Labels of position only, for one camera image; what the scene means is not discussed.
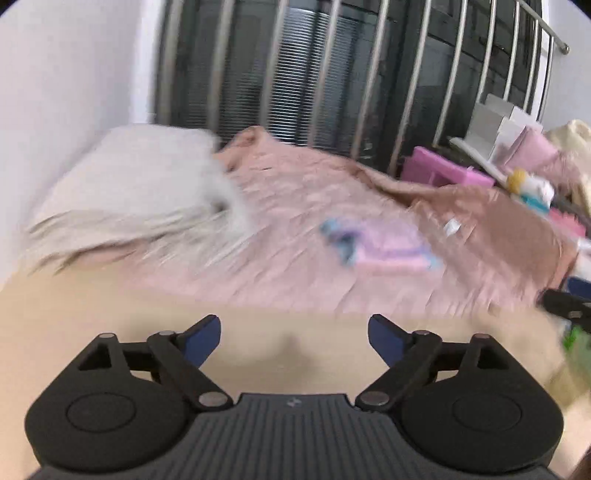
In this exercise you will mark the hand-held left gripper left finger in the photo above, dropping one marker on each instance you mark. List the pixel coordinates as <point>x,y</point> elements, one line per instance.
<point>205,339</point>

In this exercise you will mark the stack of white boxes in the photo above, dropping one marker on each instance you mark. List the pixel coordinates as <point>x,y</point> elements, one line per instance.
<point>498,124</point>

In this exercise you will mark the pink box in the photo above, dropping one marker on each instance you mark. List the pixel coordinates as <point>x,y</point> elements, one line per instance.
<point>438,168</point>

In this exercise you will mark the cream cloth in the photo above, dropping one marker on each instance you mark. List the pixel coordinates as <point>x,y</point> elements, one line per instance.
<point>575,134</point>

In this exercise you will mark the green object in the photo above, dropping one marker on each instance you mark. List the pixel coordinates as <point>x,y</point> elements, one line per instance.
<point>577,341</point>

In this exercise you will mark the beige bed sheet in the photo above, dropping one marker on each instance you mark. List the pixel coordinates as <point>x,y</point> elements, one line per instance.
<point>92,314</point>

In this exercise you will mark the pink garment with purple trim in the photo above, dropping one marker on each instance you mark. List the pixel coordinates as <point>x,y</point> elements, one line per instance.
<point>388,244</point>

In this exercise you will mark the white pillow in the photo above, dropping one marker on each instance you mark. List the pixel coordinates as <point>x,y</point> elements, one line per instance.
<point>138,184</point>

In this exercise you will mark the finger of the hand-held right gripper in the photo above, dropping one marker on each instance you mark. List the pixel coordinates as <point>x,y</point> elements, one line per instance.
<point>565,304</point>

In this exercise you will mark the pink blanket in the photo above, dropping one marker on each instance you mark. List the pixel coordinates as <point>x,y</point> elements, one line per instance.
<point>323,194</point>

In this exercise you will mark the pink folded cloth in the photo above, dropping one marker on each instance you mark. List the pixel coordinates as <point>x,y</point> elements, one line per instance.
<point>531,147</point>

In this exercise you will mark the metal bed headboard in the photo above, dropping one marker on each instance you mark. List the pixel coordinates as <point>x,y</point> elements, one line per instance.
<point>376,69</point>

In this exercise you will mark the dark window blind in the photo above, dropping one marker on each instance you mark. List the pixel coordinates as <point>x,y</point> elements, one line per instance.
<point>300,69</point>

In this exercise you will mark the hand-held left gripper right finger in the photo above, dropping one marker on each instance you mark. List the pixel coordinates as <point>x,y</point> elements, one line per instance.
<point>381,337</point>

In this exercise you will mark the yellow and white toy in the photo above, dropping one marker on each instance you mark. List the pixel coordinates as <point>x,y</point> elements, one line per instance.
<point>531,184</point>

